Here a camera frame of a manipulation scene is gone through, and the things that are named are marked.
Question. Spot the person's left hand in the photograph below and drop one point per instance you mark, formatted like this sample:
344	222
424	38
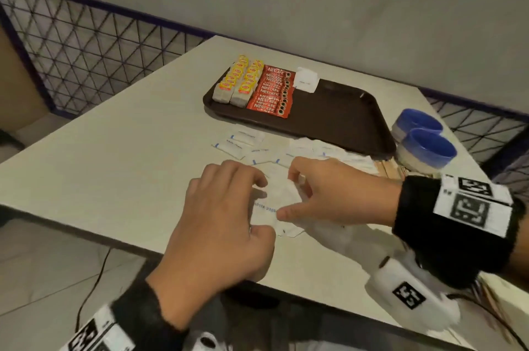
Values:
206	239

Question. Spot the person's right hand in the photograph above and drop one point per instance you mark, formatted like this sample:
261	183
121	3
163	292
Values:
351	198

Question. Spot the person's right thumb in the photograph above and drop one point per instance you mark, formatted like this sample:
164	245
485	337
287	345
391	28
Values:
294	209

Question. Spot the person's left thumb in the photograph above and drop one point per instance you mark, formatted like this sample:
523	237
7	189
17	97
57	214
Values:
262	236

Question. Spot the white sugar sachet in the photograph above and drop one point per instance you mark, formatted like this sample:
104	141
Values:
277	198

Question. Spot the person's right forearm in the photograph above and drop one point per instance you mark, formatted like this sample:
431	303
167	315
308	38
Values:
520	243

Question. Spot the pile of white sugar packets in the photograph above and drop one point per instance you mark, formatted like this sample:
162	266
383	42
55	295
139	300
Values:
322	152

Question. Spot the dark brown plastic tray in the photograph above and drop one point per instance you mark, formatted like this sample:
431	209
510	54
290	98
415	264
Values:
330	115

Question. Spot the bundle of wooden stirrers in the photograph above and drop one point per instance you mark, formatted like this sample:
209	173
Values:
388	169

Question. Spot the row of red coffee sticks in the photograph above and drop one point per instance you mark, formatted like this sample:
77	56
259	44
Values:
270	92

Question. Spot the stack of white square packets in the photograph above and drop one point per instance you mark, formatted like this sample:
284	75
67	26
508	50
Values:
306	80

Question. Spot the row of yellow tea packets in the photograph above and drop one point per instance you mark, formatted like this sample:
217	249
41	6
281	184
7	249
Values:
247	84
229	80

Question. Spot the black right wristband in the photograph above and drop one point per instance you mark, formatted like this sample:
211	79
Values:
430	235

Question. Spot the black wristband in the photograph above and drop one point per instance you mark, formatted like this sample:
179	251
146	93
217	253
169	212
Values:
430	235
144	313

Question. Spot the black left wristband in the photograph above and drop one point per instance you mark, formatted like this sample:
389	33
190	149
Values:
144	313

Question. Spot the stack of blue paper cups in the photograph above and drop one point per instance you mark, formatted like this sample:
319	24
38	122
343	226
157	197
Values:
415	121
430	150

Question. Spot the white marker tag on wristband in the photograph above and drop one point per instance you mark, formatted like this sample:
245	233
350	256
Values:
471	206

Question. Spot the white left marker tag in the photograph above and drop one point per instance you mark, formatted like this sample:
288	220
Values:
97	334

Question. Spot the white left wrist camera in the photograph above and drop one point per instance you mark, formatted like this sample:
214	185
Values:
204	342

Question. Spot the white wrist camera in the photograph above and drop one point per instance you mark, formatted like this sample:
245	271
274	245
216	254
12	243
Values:
204	342
409	293

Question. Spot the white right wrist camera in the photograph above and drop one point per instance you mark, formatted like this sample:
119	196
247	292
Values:
409	293

